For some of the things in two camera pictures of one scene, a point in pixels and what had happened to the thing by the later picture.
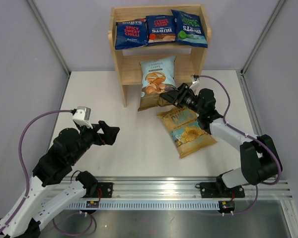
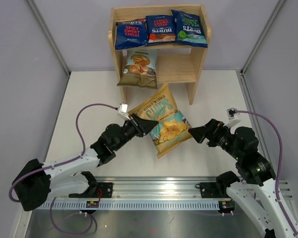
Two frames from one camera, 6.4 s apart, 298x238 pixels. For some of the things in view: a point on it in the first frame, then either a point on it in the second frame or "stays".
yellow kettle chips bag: [187, 136] → [172, 129]
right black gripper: [178, 96] → [211, 133]
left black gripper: [110, 133] → [141, 126]
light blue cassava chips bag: [158, 78] → [140, 70]
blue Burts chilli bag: [131, 33] stays
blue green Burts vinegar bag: [188, 30] stays
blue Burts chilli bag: [161, 28] stays
